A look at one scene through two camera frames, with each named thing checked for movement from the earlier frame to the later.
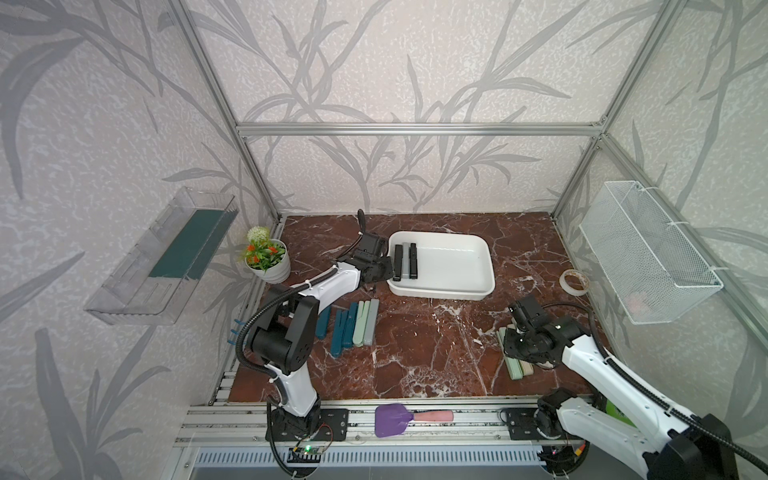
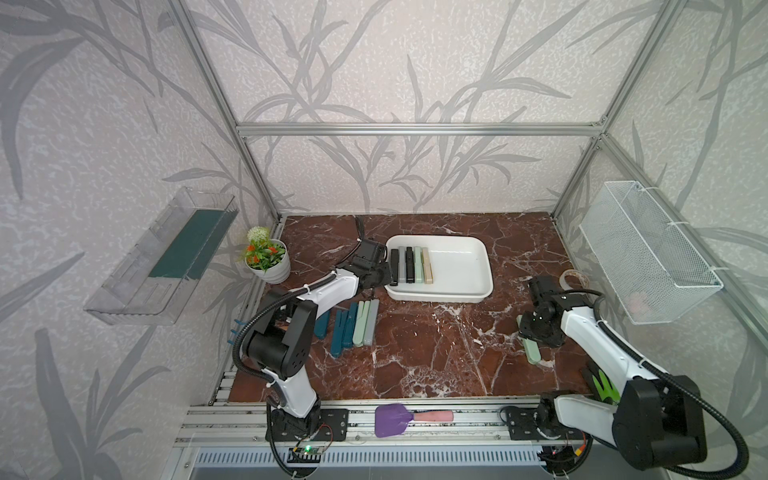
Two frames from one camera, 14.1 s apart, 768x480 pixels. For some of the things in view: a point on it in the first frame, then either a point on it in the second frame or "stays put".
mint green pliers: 514,365 -> 419,265
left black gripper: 389,269 stays put
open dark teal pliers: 322,322 stays put
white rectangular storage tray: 451,266 stays put
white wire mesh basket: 652,271 stays put
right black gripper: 509,349 -> 550,340
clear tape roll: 567,289 stays put
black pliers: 398,262 stays put
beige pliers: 527,368 -> 426,265
